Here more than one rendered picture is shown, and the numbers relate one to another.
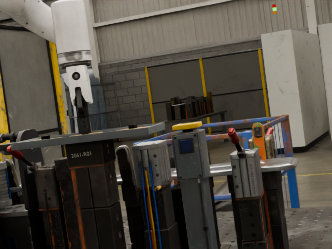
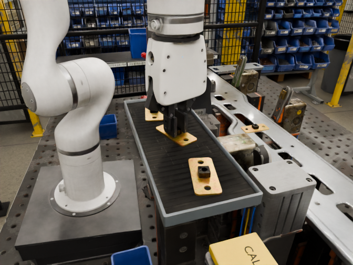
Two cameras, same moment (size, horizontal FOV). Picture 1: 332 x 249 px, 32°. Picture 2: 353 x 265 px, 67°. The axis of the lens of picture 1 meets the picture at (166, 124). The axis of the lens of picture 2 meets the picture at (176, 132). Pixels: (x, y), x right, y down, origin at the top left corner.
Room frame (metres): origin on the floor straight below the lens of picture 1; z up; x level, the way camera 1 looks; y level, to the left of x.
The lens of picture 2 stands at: (1.21, -0.16, 1.42)
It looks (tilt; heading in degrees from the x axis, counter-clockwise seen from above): 30 degrees down; 56
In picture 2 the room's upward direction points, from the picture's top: straight up
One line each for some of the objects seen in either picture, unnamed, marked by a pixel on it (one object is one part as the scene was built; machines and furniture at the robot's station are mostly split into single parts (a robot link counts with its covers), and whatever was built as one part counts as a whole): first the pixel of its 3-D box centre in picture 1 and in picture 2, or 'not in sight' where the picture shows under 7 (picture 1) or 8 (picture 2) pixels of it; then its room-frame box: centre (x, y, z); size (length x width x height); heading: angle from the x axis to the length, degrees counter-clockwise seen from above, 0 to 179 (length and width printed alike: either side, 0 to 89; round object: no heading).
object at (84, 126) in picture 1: (83, 120); (164, 120); (1.43, 0.20, 1.20); 0.03 x 0.03 x 0.07; 4
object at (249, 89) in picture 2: not in sight; (243, 106); (2.15, 0.65, 0.87); 0.12 x 0.09 x 0.35; 163
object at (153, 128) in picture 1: (88, 136); (174, 139); (1.45, 0.20, 1.16); 0.37 x 0.14 x 0.02; 73
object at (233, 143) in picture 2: not in sight; (230, 200); (1.64, 0.21, 0.89); 0.13 x 0.11 x 0.38; 163
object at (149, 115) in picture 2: (45, 138); (154, 110); (1.47, 0.31, 1.17); 0.08 x 0.04 x 0.01; 62
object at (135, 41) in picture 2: not in sight; (157, 42); (2.00, 1.21, 1.09); 0.30 x 0.17 x 0.13; 157
